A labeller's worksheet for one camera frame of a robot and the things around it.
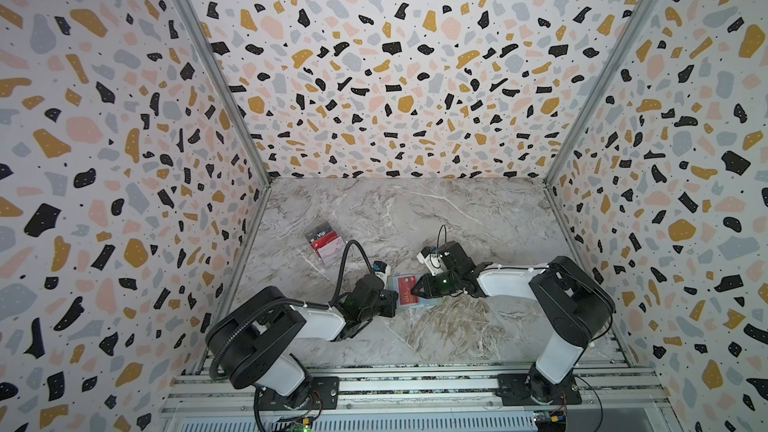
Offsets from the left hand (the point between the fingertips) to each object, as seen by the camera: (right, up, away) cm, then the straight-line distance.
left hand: (406, 292), depth 88 cm
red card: (0, +1, +4) cm, 4 cm away
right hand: (+2, +1, 0) cm, 2 cm away
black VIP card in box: (-29, +17, +10) cm, 35 cm away
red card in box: (-27, +14, +10) cm, 32 cm away
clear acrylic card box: (-25, +13, +8) cm, 29 cm away
